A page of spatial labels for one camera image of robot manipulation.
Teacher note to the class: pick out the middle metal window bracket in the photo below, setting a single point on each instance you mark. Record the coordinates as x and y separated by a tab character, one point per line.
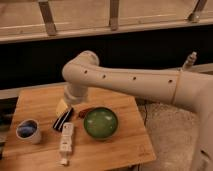
113	16

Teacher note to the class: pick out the right metal window bracket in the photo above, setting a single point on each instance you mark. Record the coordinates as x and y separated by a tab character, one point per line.
195	15

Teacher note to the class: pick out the small red brown object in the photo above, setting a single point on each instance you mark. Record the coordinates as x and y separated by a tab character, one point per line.
84	112

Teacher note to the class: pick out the green ceramic bowl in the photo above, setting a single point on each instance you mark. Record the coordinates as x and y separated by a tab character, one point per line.
100	123

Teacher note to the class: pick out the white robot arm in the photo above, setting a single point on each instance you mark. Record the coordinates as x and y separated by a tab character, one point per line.
182	88

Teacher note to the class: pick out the metal window bracket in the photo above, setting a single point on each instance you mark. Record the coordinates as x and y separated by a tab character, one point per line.
47	17
195	15
113	16

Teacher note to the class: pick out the white blue ceramic cup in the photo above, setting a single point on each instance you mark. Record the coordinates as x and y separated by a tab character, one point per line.
28	130

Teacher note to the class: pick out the black striped rectangular box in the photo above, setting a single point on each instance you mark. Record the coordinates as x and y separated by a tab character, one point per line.
65	117

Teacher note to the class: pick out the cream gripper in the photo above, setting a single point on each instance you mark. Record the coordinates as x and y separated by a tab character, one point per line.
73	94

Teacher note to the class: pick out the left metal window bracket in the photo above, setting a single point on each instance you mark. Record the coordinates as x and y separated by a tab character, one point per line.
47	17

